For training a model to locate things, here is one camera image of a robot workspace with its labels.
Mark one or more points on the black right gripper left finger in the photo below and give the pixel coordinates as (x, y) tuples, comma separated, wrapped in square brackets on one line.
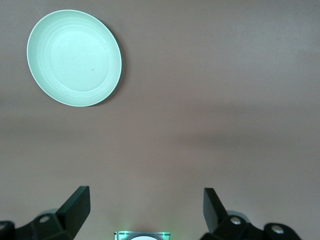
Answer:
[(62, 225)]

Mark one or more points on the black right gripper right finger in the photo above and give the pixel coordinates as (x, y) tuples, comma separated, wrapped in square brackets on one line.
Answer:
[(225, 227)]

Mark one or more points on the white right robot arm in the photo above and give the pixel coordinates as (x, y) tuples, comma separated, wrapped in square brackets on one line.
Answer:
[(143, 238)]

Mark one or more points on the brown table cover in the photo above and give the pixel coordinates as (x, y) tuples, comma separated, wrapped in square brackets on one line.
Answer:
[(212, 75)]

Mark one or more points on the pale green round plate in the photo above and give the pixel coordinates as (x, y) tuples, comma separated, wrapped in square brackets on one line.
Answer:
[(75, 60)]

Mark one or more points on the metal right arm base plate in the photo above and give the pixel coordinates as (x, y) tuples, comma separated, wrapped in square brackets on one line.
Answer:
[(120, 236)]

